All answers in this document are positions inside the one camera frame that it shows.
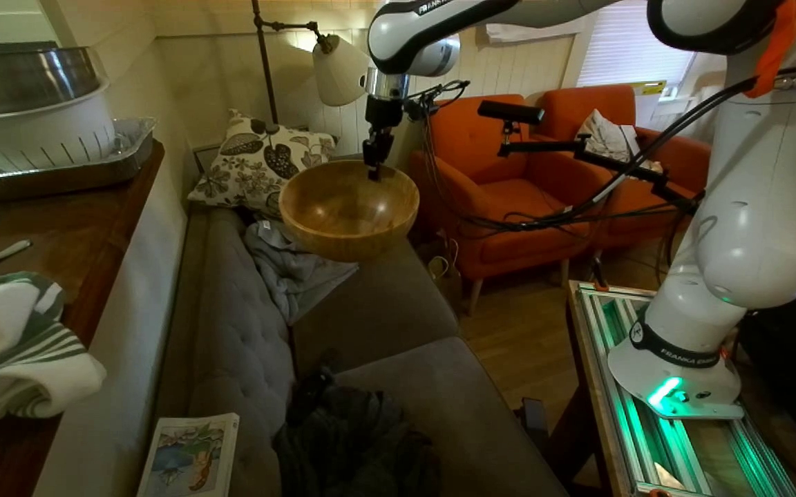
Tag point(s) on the grey tufted sofa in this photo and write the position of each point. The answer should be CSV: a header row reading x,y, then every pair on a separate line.
x,y
383,330

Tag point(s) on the white patterned cushion on armchair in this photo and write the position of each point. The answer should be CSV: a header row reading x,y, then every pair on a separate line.
x,y
605,138

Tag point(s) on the floor lamp with white shade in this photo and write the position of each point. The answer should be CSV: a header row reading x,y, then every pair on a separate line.
x,y
341,69

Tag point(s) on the green striped white towel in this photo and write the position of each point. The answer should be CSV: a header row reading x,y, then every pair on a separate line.
x,y
43,363

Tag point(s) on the metal pan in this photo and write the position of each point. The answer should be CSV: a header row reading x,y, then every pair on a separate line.
x,y
43,73

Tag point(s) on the large floral cushion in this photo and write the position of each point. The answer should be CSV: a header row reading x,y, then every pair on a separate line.
x,y
254,160

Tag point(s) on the grey blanket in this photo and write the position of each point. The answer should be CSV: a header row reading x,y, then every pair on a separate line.
x,y
294,277

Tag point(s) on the dark grey backpack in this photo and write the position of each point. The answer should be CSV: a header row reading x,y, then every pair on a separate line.
x,y
351,443

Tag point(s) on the aluminium frame robot table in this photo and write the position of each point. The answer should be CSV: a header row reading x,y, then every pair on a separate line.
x,y
645,454

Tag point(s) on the wooden countertop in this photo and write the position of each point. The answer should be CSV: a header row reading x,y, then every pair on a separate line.
x,y
58,257

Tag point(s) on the orange armchair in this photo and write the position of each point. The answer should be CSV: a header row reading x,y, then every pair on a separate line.
x,y
463,181

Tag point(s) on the wooden bowl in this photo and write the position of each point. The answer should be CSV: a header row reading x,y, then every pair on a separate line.
x,y
344,211

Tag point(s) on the dish rack with tray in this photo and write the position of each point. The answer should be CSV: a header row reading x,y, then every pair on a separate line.
x,y
69,146

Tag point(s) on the illustrated book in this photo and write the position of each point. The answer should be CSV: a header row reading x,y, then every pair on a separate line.
x,y
191,457

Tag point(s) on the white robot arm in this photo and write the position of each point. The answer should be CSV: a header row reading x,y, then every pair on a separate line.
x,y
739,250

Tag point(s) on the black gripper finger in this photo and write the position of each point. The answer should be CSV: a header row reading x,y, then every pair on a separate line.
x,y
370,166

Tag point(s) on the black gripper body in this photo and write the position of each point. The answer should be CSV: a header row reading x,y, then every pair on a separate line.
x,y
383,116

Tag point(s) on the black camera on stand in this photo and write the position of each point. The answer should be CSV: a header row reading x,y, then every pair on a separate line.
x,y
634,166

